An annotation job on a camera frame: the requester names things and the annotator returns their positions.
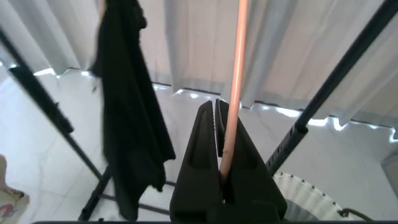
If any black clothes rack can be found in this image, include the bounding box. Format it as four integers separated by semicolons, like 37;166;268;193
0;0;398;222

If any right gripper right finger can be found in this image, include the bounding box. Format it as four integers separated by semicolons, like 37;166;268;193
215;98;287;220

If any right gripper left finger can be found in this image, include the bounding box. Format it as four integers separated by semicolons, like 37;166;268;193
170;100;224;222

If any white curtain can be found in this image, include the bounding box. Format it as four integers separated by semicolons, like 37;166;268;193
0;0;398;131

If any pink clothes hanger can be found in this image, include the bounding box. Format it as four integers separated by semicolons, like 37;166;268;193
218;0;249;185

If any white laundry basket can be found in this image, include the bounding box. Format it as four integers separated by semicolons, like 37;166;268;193
273;172;374;222

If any black sleeveless top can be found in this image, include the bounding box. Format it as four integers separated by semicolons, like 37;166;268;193
90;0;177;222

